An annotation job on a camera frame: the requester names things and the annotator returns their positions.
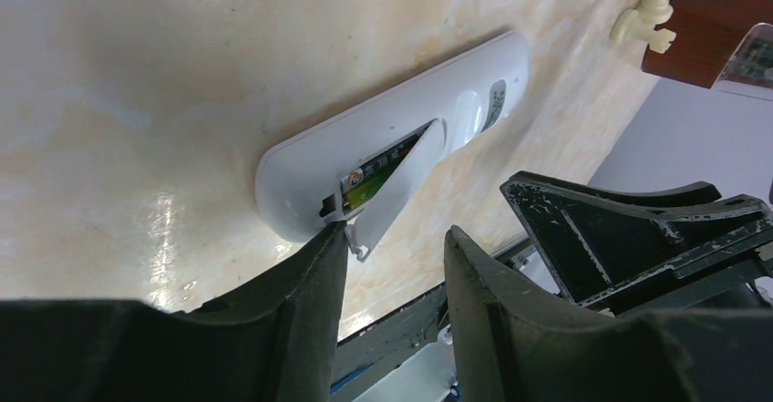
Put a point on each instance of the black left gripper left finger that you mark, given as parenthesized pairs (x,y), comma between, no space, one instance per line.
(270,339)

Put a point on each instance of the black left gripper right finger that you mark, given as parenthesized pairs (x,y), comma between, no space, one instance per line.
(514,341)

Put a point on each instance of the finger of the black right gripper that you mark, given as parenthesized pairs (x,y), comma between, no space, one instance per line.
(633,252)

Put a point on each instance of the white battery cover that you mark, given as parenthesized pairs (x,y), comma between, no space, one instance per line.
(372,223)

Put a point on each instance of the white remote control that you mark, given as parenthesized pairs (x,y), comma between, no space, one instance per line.
(297,183)

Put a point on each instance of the green AA battery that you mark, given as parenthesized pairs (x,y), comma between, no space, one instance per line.
(361,183)

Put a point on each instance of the cream chess piece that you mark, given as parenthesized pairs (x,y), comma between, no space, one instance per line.
(640,23)

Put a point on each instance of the brown wooden metronome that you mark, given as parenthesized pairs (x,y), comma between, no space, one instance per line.
(723,45)

